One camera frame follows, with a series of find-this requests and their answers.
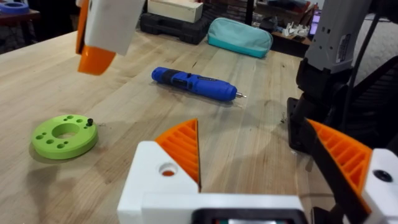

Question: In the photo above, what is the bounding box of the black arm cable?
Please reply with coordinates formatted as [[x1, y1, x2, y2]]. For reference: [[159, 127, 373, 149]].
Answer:
[[341, 12, 385, 131]]

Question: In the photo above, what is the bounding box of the white small parts heap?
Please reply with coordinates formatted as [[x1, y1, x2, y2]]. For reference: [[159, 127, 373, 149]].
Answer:
[[281, 21, 312, 39]]

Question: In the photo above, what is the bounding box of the green disc with holes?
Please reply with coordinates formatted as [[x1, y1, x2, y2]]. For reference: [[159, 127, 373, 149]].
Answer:
[[30, 114, 99, 161]]

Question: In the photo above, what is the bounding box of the blue tape roll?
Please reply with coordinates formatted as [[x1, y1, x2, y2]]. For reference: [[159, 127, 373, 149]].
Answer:
[[0, 1, 30, 15]]

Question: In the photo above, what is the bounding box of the blue electric screwdriver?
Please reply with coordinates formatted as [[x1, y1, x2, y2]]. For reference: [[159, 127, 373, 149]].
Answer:
[[151, 66, 248, 103]]

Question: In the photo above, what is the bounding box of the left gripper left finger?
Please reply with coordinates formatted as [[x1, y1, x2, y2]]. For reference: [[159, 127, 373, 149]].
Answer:
[[117, 118, 201, 224]]

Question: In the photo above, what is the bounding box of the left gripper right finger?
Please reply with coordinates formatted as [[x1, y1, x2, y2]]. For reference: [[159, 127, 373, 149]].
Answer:
[[303, 118, 398, 224]]

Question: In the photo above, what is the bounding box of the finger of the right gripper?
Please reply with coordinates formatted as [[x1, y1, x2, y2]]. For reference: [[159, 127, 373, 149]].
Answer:
[[75, 0, 91, 55], [77, 0, 146, 76]]

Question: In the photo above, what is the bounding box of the teal zip bag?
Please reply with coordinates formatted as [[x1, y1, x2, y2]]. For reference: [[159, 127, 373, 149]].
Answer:
[[206, 17, 274, 59]]

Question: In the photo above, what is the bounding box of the black plastic tool case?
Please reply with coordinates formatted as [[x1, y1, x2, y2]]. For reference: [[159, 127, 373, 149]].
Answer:
[[139, 12, 213, 45]]

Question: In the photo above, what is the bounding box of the cream rectangular box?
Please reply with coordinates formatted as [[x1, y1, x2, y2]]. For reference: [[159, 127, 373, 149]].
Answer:
[[147, 0, 204, 24]]

